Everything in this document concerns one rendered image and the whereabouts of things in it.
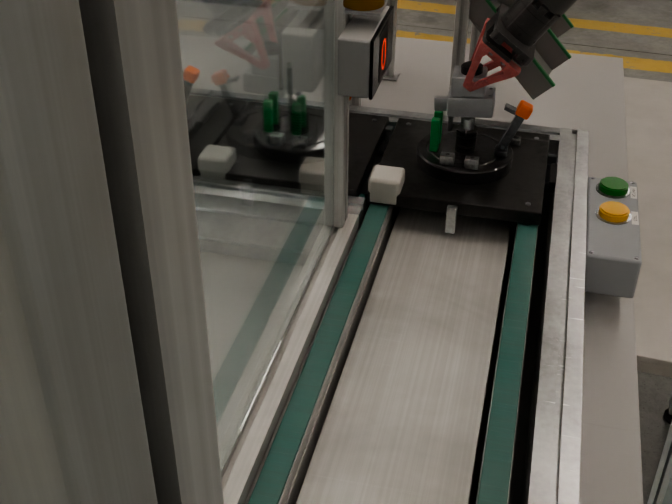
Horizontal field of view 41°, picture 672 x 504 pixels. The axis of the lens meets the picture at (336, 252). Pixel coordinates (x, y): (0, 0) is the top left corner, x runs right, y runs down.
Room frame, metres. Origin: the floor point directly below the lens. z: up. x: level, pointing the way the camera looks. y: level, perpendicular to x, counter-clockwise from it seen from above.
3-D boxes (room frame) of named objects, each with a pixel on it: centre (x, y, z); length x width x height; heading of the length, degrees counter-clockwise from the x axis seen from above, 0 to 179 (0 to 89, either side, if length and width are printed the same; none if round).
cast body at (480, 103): (1.18, -0.18, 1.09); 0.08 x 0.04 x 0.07; 77
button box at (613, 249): (1.05, -0.38, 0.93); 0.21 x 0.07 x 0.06; 167
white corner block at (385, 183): (1.11, -0.07, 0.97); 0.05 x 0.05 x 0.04; 77
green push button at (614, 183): (1.12, -0.39, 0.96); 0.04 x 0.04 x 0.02
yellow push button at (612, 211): (1.05, -0.38, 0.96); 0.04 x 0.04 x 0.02
